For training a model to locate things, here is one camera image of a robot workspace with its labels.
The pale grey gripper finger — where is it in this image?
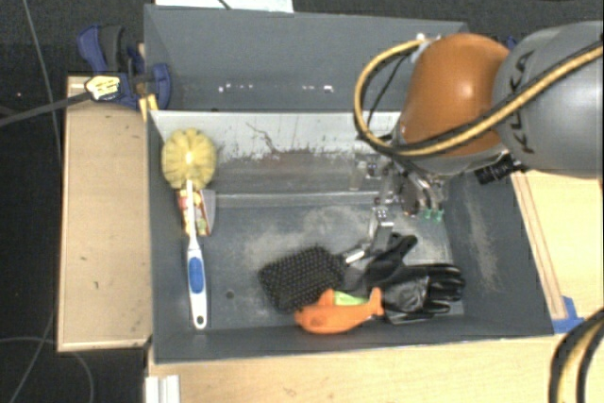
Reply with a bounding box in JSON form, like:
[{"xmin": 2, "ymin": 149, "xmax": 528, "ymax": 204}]
[{"xmin": 368, "ymin": 207, "xmax": 395, "ymax": 253}]

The black rubber glove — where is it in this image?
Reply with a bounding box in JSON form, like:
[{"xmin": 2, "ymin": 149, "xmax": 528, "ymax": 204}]
[{"xmin": 361, "ymin": 232, "xmax": 467, "ymax": 326}]

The grey metal bin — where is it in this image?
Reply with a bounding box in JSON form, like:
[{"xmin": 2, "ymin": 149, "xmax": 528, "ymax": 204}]
[{"xmin": 143, "ymin": 3, "xmax": 556, "ymax": 364}]

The orange toy fish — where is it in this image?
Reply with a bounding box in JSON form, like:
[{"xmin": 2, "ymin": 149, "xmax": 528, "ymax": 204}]
[{"xmin": 293, "ymin": 287, "xmax": 385, "ymax": 336}]

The colourful small packet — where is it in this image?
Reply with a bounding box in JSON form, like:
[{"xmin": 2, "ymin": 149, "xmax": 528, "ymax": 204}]
[{"xmin": 176, "ymin": 188, "xmax": 219, "ymax": 238}]

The pale wood board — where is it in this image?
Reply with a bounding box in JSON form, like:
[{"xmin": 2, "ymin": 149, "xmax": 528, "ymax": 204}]
[{"xmin": 56, "ymin": 75, "xmax": 155, "ymax": 353}]

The black cylinder on white bracket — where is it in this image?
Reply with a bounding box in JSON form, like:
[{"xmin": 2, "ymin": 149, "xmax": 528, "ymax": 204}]
[{"xmin": 473, "ymin": 159, "xmax": 516, "ymax": 186}]

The yellow sponge brush, white handle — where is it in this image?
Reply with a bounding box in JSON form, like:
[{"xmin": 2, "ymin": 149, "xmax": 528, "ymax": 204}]
[{"xmin": 160, "ymin": 126, "xmax": 219, "ymax": 330}]

